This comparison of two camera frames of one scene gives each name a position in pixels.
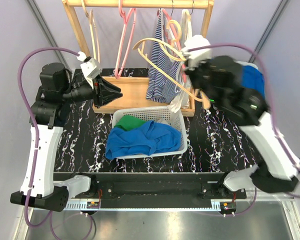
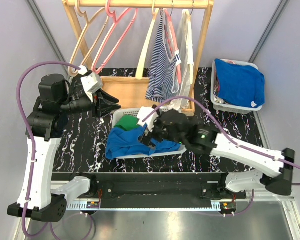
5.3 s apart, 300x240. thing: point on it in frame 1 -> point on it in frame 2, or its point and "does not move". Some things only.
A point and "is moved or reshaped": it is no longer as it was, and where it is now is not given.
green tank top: (129, 122) does not move
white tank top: (182, 84) does not move
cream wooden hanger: (204, 97) -> (140, 68)
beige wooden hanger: (90, 17) -> (71, 72)
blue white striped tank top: (159, 89) does not move
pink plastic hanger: (125, 17) -> (107, 36)
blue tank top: (146, 138) does not move
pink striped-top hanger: (174, 28) is moved or reshaped
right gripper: (191, 71) -> (146, 138)
